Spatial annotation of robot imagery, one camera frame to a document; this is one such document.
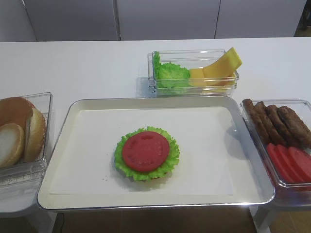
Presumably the clear lettuce cheese container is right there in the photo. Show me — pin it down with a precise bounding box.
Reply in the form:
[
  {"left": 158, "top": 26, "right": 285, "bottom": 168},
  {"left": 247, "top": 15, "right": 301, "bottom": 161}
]
[{"left": 148, "top": 49, "right": 239, "bottom": 97}]

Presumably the small yellow cheese slice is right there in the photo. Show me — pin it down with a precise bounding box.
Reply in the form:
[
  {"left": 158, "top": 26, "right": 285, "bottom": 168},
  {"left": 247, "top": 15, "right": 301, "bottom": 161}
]
[{"left": 189, "top": 68, "right": 206, "bottom": 87}]

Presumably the tall yellow cheese slice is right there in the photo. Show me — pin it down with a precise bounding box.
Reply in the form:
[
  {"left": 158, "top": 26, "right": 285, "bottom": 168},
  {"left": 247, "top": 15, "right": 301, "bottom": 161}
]
[{"left": 202, "top": 47, "right": 242, "bottom": 86}]

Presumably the red tomato slice on tray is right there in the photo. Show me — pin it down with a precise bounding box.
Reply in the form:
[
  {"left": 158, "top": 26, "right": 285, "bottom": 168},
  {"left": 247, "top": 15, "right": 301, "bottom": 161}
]
[{"left": 122, "top": 131, "right": 170, "bottom": 172}]

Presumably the green lettuce in container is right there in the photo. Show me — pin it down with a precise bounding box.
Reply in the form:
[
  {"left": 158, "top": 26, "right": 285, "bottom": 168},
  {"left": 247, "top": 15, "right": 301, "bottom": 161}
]
[{"left": 153, "top": 51, "right": 190, "bottom": 95}]

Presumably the green lettuce leaf on tray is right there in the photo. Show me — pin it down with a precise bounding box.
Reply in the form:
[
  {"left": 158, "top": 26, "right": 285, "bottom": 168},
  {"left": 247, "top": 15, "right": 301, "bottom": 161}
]
[{"left": 114, "top": 126, "right": 180, "bottom": 182}]

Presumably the bottom bun under lettuce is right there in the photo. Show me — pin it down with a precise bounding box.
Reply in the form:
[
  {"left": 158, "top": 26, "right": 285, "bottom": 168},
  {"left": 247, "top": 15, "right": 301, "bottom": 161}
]
[{"left": 143, "top": 176, "right": 168, "bottom": 183}]

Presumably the silver metal tray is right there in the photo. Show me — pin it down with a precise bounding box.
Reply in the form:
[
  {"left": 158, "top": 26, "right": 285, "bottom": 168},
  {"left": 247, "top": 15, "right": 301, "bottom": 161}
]
[{"left": 37, "top": 96, "right": 275, "bottom": 211}]

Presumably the leftmost brown meat patty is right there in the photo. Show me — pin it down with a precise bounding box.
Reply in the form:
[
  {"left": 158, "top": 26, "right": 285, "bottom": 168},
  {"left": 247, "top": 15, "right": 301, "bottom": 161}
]
[{"left": 242, "top": 99, "right": 270, "bottom": 144}]

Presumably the brown meat patty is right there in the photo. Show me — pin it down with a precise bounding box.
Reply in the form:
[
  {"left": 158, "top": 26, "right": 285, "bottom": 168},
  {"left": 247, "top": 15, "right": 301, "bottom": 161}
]
[
  {"left": 277, "top": 106, "right": 311, "bottom": 148},
  {"left": 265, "top": 105, "right": 300, "bottom": 147},
  {"left": 242, "top": 99, "right": 270, "bottom": 144},
  {"left": 255, "top": 101, "right": 287, "bottom": 146}
]

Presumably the right bun half cut side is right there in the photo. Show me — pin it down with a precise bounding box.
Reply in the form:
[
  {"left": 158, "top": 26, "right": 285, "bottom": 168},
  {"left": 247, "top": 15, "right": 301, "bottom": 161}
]
[{"left": 23, "top": 107, "right": 46, "bottom": 163}]

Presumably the bun half cut side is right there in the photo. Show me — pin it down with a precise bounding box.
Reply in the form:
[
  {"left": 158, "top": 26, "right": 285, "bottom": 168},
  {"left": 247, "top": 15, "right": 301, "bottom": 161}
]
[
  {"left": 23, "top": 107, "right": 46, "bottom": 163},
  {"left": 0, "top": 123, "right": 25, "bottom": 168}
]

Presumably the clear patty tomato container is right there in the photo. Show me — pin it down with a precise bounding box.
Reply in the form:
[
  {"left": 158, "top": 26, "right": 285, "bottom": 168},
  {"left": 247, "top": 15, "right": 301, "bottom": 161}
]
[{"left": 241, "top": 99, "right": 311, "bottom": 206}]

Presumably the clear plastic bun container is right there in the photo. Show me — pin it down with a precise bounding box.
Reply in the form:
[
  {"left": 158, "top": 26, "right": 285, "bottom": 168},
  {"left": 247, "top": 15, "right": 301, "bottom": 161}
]
[{"left": 0, "top": 92, "right": 52, "bottom": 186}]

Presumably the brown bun top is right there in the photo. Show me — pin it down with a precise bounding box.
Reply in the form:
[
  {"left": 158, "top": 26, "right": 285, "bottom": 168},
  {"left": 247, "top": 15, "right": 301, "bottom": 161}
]
[{"left": 0, "top": 97, "right": 34, "bottom": 130}]

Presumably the left red tomato slice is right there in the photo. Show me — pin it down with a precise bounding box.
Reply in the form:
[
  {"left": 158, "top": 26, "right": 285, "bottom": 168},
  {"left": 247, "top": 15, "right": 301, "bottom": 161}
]
[{"left": 267, "top": 143, "right": 294, "bottom": 183}]

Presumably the rightmost brown meat patty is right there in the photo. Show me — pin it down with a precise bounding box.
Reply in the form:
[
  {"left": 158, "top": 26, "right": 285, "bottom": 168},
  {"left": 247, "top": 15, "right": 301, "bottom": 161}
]
[{"left": 277, "top": 106, "right": 311, "bottom": 148}]

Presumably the front bun half cut side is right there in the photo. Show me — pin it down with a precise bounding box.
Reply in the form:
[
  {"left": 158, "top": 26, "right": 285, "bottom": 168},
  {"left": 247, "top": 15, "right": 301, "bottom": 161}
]
[{"left": 0, "top": 123, "right": 25, "bottom": 168}]

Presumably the middle red tomato slice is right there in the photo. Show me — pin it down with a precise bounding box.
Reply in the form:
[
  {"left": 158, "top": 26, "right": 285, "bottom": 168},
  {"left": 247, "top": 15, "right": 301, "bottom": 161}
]
[{"left": 276, "top": 145, "right": 305, "bottom": 183}]

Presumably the right red tomato slice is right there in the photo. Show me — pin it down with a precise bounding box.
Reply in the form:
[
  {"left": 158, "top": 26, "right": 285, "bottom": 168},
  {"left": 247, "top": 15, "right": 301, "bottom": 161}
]
[{"left": 288, "top": 147, "right": 311, "bottom": 183}]

